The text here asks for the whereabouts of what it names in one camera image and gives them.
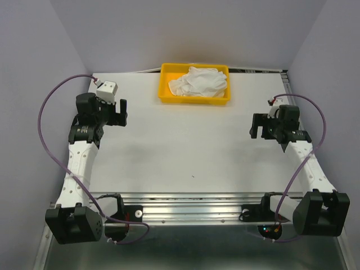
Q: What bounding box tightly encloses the white skirt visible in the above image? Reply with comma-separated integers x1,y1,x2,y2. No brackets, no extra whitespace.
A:
168,66,228,97

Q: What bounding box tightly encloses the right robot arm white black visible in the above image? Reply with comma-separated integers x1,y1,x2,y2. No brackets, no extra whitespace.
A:
243,105,350,237

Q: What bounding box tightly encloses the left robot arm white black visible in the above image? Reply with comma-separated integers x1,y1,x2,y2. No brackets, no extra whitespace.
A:
45,93,127,244

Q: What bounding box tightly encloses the yellow plastic tray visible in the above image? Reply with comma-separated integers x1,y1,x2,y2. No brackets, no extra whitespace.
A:
158,63,231,106

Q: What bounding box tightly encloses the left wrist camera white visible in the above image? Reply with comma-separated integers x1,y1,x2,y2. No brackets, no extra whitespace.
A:
96,81,118,104

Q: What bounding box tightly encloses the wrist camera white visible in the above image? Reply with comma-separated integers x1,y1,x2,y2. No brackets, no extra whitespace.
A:
267,98,284,119
96,81,118,104

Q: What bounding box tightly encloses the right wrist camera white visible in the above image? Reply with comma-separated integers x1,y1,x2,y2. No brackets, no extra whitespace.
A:
267,98,284,119

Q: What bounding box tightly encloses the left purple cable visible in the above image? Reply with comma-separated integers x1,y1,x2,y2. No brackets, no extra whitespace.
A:
37,74,150,245

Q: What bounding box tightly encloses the purple cable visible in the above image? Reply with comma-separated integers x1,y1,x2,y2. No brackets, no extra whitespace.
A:
37,74,150,245
263,94,327,244

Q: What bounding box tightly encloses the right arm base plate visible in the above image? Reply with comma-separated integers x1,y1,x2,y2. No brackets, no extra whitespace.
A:
238,204,276,224

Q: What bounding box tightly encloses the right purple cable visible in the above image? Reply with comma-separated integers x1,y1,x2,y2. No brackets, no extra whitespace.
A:
263,94,327,244

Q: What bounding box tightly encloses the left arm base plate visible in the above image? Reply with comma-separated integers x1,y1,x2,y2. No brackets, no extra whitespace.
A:
104,205,143,222

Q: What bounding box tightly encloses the aluminium frame rail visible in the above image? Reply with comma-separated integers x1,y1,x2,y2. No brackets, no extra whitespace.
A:
33,192,349,270

